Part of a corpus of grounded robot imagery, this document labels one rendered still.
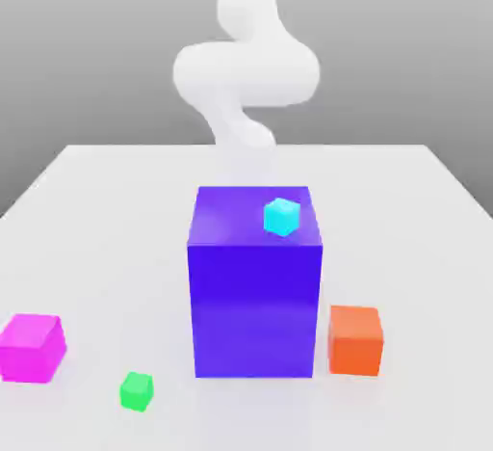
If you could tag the large purple box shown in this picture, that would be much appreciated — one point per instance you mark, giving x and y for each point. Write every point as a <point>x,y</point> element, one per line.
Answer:
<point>254,304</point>

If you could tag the large magenta box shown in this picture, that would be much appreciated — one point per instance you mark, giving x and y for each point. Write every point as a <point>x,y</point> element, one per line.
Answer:
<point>31,349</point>

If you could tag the small cyan cube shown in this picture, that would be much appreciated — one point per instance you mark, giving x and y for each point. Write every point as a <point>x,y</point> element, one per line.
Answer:
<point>282,216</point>

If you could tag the small green cube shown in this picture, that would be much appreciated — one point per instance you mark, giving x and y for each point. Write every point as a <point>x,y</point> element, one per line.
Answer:
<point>136,391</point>

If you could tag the large orange box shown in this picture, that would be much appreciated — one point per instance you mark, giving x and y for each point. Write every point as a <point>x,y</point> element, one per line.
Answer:
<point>355,343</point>

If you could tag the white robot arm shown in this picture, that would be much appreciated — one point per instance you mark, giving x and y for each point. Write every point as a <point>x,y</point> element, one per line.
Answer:
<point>246,73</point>

